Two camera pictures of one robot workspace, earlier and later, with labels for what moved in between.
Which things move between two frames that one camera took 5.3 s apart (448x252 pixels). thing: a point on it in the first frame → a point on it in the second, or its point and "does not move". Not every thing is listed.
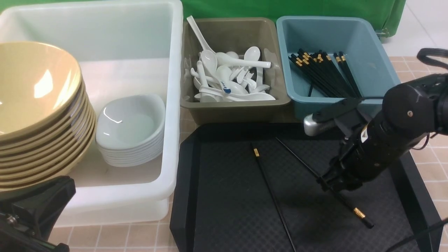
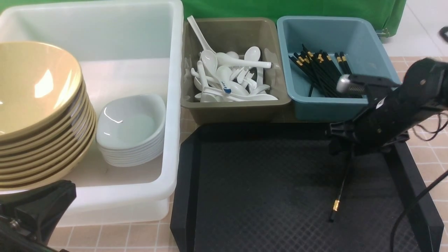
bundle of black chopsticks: (327, 77) does not move
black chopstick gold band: (359, 213) → (336, 202)
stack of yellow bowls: (48, 124) does not move
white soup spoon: (209, 60) does not move
